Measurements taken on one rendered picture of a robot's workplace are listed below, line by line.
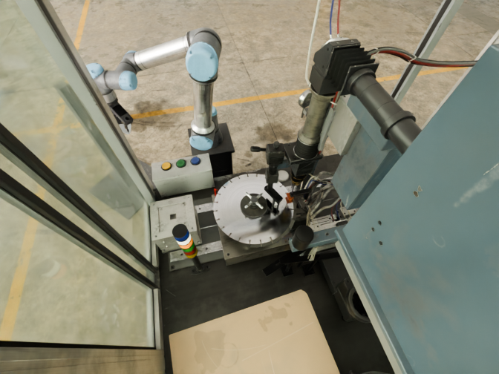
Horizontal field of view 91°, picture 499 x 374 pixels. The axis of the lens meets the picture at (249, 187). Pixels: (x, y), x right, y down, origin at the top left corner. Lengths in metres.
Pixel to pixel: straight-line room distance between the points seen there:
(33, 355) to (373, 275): 0.56
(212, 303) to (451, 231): 0.90
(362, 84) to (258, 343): 0.92
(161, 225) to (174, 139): 1.69
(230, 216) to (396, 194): 0.69
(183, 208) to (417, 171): 0.90
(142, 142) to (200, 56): 1.84
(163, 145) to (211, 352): 2.01
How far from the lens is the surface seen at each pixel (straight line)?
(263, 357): 1.09
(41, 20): 0.75
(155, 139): 2.73
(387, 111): 0.48
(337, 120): 0.69
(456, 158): 0.37
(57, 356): 0.56
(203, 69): 1.02
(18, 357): 0.49
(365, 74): 0.54
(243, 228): 0.97
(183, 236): 0.76
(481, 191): 0.36
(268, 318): 1.10
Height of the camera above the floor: 1.84
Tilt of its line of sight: 56 degrees down
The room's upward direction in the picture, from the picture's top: 2 degrees clockwise
